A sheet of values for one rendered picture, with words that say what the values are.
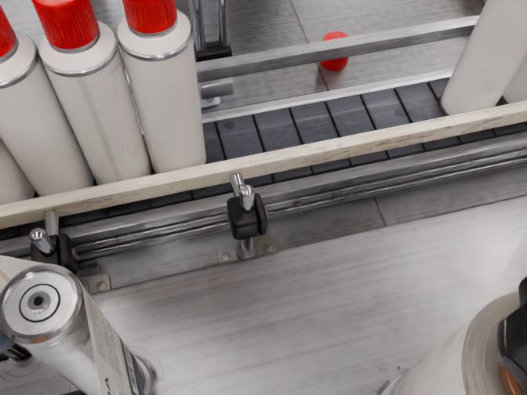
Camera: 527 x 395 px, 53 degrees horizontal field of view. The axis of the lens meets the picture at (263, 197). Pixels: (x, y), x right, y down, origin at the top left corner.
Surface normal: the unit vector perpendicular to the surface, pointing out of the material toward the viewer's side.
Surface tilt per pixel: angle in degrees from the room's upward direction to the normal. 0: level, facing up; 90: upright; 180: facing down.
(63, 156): 90
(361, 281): 0
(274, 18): 0
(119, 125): 90
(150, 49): 45
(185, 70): 90
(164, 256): 0
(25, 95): 90
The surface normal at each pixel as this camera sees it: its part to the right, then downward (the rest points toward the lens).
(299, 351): 0.03, -0.51
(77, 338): 0.75, 0.58
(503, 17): -0.76, 0.55
